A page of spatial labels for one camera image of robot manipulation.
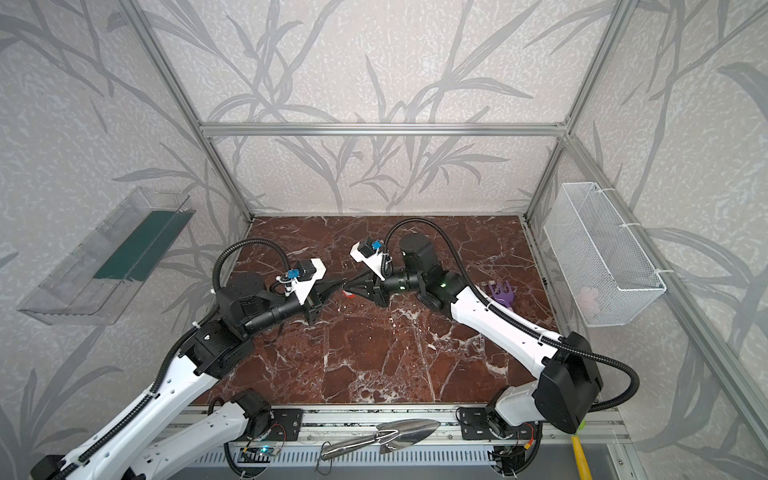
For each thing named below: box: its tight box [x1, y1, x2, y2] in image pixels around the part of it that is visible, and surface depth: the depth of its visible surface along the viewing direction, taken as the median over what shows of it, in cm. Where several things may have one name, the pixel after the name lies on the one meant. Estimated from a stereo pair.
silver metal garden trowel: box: [320, 418, 441, 461], surface depth 72 cm
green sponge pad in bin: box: [93, 210, 196, 282], surface depth 69 cm
